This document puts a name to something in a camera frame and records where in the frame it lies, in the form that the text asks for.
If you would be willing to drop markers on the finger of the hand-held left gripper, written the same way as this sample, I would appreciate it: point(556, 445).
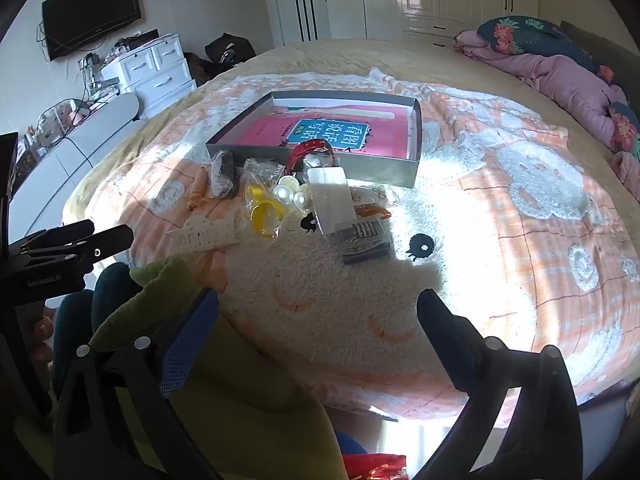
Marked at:
point(107, 241)
point(70, 234)

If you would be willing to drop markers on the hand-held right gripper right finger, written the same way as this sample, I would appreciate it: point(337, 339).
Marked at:
point(441, 321)

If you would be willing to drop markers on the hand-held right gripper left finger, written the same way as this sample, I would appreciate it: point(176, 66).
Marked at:
point(189, 342)

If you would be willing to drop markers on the white hair claw clip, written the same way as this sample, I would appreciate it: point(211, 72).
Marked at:
point(202, 235)

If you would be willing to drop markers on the yellow hair clip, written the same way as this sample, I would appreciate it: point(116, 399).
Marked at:
point(262, 210)

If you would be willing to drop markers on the grey cardboard box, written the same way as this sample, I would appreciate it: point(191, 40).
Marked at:
point(320, 170)

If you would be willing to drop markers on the clear bag with silver jewelry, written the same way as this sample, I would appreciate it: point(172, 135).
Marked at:
point(262, 172)

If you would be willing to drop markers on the person's left hand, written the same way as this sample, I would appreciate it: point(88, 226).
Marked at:
point(42, 340)

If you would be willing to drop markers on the dark teal pants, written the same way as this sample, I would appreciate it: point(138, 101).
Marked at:
point(112, 290)

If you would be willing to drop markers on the white desk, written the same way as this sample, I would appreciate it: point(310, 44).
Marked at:
point(65, 160)

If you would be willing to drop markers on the orange white printed blanket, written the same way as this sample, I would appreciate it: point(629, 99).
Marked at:
point(500, 240)

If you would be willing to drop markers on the pile of cosmetics bottles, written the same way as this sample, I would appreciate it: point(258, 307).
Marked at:
point(60, 115)

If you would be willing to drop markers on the orange hair clip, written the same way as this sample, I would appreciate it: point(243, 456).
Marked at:
point(374, 210)

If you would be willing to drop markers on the black item in clear bag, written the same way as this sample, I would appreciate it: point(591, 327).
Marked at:
point(225, 175)

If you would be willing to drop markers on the white earring card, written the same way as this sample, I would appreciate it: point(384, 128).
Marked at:
point(372, 194)

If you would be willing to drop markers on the red patterned cloth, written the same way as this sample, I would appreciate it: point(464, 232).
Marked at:
point(380, 467)

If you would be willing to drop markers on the white plastic case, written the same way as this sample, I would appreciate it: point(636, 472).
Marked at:
point(327, 195)

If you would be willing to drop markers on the white drawer cabinet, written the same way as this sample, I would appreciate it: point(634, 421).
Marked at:
point(150, 67)

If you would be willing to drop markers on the brown bag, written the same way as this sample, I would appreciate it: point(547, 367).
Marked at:
point(197, 67)

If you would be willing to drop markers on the black television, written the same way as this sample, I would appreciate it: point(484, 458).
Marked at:
point(90, 15)

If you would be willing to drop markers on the black handbag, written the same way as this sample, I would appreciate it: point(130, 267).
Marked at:
point(230, 50)

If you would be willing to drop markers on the small dark floral pillow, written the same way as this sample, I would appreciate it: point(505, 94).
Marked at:
point(625, 127)

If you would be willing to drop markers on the pink quilt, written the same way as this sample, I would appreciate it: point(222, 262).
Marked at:
point(565, 80)

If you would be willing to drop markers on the white door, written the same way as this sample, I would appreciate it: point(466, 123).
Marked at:
point(300, 15)

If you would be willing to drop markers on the large dark floral pillow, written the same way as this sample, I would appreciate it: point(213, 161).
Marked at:
point(535, 37)

